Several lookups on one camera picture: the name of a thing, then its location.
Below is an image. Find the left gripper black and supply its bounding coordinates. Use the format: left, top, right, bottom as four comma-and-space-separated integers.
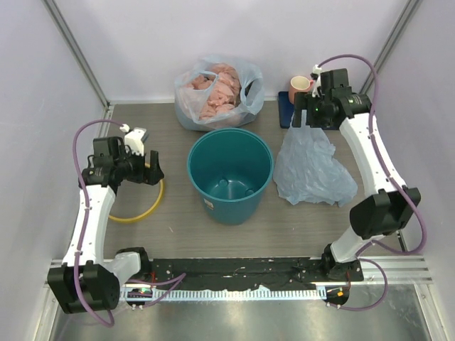
114, 145, 164, 185

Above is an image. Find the yellow bin rim ring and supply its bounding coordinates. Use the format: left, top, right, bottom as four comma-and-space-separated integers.
108, 161, 166, 224

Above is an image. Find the light blue plastic bag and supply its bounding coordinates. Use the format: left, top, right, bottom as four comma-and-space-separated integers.
273, 124, 358, 207

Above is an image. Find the teal trash bin yellow rim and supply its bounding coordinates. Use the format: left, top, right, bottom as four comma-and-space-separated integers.
187, 128, 274, 225

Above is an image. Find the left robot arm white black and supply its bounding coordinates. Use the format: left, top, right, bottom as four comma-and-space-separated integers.
47, 128, 164, 314

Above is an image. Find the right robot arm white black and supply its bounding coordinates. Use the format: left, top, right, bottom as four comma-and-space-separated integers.
291, 66, 421, 281

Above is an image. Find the plastic bag with pink trash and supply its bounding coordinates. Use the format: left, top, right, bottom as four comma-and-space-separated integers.
174, 55, 265, 131

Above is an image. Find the dark blue tray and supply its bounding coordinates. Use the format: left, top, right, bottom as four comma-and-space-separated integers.
278, 92, 346, 130

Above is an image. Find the pink ceramic mug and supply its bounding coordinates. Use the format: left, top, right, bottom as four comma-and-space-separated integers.
288, 75, 314, 104

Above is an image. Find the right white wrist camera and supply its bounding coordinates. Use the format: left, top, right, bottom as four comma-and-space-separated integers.
310, 65, 323, 98

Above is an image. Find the white slotted cable duct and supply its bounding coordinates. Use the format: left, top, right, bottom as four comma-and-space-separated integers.
120, 286, 326, 304

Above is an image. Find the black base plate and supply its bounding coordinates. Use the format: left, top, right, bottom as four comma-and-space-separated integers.
128, 257, 364, 291

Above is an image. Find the aluminium frame rail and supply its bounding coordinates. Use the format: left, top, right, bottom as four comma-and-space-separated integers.
44, 256, 434, 288

